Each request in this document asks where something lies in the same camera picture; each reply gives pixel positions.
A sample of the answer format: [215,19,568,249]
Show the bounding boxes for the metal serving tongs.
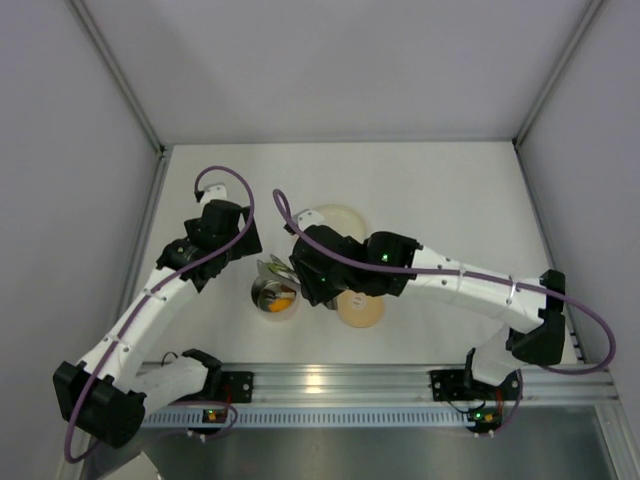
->
[256,255,302,300]

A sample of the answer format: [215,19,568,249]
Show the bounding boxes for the orange fish-shaped food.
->
[268,298,293,313]

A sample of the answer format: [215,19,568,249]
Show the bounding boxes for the beige round lid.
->
[336,291,386,328]

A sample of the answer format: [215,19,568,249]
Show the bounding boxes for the steel lunch box bowl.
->
[250,276,299,322]

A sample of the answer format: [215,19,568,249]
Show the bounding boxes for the green round food piece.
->
[267,263,281,275]

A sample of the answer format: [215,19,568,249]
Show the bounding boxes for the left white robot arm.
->
[53,199,262,448]

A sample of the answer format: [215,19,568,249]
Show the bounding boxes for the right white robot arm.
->
[289,225,566,386]

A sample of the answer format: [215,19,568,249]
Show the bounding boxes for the cream round plate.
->
[310,204,368,242]

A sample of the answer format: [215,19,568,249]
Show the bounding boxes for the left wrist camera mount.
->
[196,183,228,205]

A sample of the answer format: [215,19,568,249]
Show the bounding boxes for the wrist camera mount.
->
[294,209,325,231]
[196,183,228,205]

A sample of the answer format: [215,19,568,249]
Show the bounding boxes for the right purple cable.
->
[272,188,617,436]

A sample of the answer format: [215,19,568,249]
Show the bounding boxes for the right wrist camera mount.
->
[294,209,325,231]

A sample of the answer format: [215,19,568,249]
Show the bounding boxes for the aluminium mounting rail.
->
[137,362,617,404]

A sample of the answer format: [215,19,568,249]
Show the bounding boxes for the left black base bracket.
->
[220,371,254,404]

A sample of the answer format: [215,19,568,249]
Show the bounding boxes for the black base bracket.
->
[429,368,468,402]
[220,371,254,404]

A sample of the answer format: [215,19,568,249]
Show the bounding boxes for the slotted cable duct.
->
[142,405,501,430]

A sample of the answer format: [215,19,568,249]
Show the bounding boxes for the right black base bracket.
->
[429,368,468,402]

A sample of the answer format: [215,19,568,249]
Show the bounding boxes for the left aluminium frame post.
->
[65,0,166,159]

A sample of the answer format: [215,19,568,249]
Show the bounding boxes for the aluminium frame post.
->
[65,0,166,159]
[512,0,609,152]

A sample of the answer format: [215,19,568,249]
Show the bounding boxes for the right aluminium frame post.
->
[512,0,609,152]

